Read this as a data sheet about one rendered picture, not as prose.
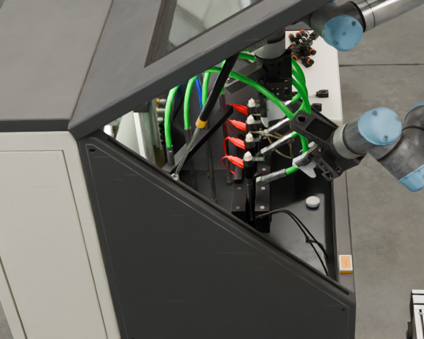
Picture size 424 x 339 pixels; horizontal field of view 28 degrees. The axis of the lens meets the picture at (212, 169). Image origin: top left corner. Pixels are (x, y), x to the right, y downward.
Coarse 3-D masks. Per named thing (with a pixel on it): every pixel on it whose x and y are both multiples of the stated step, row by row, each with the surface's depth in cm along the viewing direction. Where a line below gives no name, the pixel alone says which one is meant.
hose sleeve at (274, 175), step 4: (276, 172) 201; (280, 172) 200; (284, 172) 199; (264, 176) 204; (268, 176) 203; (272, 176) 202; (276, 176) 201; (280, 176) 201; (284, 176) 200; (264, 180) 204; (268, 180) 203; (272, 180) 203
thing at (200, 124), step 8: (232, 56) 157; (224, 64) 159; (232, 64) 158; (224, 72) 159; (216, 80) 162; (224, 80) 161; (216, 88) 162; (216, 96) 163; (208, 104) 165; (208, 112) 166; (200, 120) 168; (200, 128) 170; (192, 136) 171; (192, 144) 173; (184, 152) 175; (184, 160) 176; (176, 176) 179
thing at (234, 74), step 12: (204, 72) 193; (216, 72) 191; (252, 84) 188; (168, 96) 203; (168, 108) 205; (288, 108) 189; (168, 120) 208; (168, 132) 210; (168, 144) 213; (288, 168) 199
